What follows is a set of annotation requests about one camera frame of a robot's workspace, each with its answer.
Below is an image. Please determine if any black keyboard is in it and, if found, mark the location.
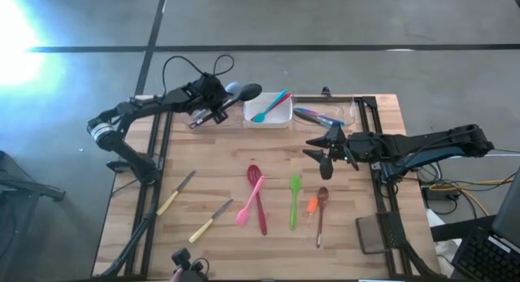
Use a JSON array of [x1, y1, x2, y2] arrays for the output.
[[450, 226, 520, 282]]

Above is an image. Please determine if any orange brush clear handle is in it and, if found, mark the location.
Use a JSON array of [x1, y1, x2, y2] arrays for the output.
[[305, 197, 325, 243]]

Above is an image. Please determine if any black chair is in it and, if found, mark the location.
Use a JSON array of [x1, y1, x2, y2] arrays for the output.
[[0, 150, 67, 282]]

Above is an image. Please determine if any black ladle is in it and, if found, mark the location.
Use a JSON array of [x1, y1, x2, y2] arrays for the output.
[[188, 83, 264, 130]]

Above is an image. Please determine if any clear plastic bin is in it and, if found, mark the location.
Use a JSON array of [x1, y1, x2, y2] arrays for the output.
[[292, 95, 357, 131]]

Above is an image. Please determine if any white cloth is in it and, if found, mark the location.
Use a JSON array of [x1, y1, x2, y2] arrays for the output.
[[425, 208, 462, 277]]

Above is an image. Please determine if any green silicone spatula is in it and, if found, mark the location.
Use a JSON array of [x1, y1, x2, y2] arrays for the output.
[[289, 174, 303, 231]]

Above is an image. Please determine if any cream-handled knife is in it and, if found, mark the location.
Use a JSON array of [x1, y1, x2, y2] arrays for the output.
[[155, 170, 197, 217], [188, 198, 235, 245]]

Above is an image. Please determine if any black camera rig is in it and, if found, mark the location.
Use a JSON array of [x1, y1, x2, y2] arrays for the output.
[[169, 248, 209, 282]]

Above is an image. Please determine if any red silicone spatula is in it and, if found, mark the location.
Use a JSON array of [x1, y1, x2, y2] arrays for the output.
[[259, 92, 293, 116]]

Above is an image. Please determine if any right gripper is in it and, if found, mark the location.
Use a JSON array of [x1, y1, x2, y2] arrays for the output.
[[302, 124, 359, 166]]

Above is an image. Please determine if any pink silicone spatula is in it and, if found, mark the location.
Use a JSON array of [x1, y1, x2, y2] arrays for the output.
[[235, 175, 266, 228]]

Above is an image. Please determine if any black table frame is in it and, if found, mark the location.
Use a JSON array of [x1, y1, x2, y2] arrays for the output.
[[93, 86, 448, 281]]

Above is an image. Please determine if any brown wooden spoon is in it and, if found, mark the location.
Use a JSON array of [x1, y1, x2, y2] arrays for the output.
[[315, 186, 330, 249]]

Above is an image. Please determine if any white plastic bin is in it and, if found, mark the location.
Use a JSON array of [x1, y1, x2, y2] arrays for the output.
[[242, 92, 294, 130]]

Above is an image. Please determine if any grey monitor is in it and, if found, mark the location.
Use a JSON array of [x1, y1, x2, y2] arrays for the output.
[[492, 167, 520, 249]]

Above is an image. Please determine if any black power brick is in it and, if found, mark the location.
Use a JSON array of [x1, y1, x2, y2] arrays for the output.
[[421, 185, 449, 202]]

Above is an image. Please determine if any black desk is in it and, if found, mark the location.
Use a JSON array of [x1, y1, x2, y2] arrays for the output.
[[429, 215, 499, 243]]

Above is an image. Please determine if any yellow cable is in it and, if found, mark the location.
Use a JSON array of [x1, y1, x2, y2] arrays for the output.
[[429, 178, 516, 217]]

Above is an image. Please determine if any teal silicone spatula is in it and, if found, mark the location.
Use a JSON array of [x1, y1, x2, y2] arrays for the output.
[[250, 89, 288, 124]]

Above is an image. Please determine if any iridescent rainbow knife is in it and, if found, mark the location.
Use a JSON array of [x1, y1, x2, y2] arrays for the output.
[[292, 106, 326, 117]]

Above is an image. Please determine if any red slotted spoon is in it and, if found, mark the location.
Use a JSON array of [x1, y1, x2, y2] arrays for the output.
[[246, 164, 269, 237]]

